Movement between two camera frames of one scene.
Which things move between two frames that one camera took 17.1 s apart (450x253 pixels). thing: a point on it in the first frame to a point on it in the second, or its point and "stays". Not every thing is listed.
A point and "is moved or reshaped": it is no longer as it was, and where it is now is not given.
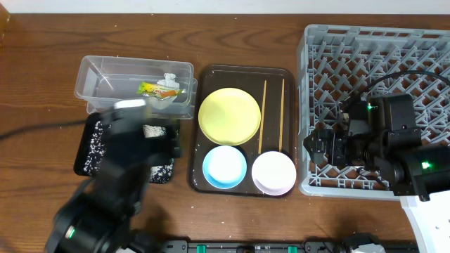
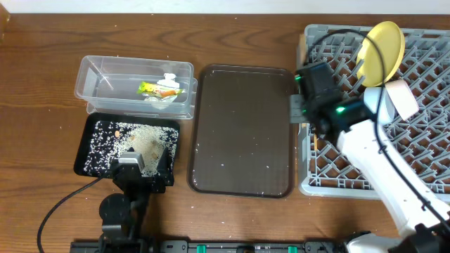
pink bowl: [273, 173] to [401, 97]
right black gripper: [336, 138] to [295, 115]
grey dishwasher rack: [338, 64] stays
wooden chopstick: [281, 121] is moved or reshaped
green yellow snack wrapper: [158, 91] stays
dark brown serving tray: [242, 111] stays
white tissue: [169, 81] is moved or reshaped
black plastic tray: [94, 137] stays
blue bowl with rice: [224, 166] is moved or reshaped
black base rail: [309, 246] stays
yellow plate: [229, 116] to [390, 39]
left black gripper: [161, 148] to [166, 176]
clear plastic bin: [165, 86] stays
